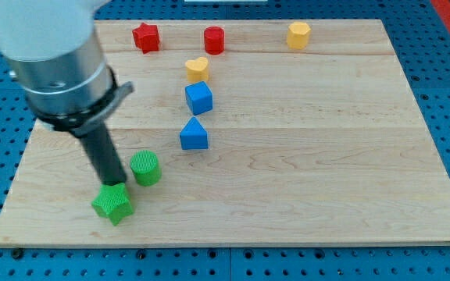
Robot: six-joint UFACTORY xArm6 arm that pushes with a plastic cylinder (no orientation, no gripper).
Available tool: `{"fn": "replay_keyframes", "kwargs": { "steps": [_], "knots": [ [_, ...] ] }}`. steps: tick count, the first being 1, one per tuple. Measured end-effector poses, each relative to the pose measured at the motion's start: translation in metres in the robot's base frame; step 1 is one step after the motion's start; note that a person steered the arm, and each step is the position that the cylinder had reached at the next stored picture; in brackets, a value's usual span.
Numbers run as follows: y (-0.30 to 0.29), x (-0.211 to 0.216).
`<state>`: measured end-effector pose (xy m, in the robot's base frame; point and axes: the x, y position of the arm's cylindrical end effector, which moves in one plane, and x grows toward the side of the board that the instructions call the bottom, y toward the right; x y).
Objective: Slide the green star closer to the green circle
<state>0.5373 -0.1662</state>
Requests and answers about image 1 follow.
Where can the green star block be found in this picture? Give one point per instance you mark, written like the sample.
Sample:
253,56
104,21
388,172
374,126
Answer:
113,203

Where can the blue triangle block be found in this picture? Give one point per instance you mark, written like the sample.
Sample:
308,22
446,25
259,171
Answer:
194,136

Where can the red star block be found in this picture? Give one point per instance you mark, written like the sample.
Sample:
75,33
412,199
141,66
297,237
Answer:
146,37

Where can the blue cube block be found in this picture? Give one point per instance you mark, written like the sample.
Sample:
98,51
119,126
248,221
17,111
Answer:
199,98

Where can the red cylinder block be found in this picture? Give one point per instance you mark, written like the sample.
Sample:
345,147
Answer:
214,39

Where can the yellow heart block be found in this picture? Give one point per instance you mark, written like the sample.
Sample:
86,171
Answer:
197,70

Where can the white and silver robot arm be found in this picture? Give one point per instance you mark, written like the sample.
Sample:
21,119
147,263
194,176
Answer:
52,47

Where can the green cylinder block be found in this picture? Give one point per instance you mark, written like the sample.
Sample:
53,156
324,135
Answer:
145,166

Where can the yellow hexagon block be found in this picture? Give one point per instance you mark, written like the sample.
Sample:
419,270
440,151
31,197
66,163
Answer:
298,34

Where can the wooden board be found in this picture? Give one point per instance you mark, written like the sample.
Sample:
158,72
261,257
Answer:
320,147

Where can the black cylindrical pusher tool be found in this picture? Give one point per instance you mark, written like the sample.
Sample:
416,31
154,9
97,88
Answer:
102,154

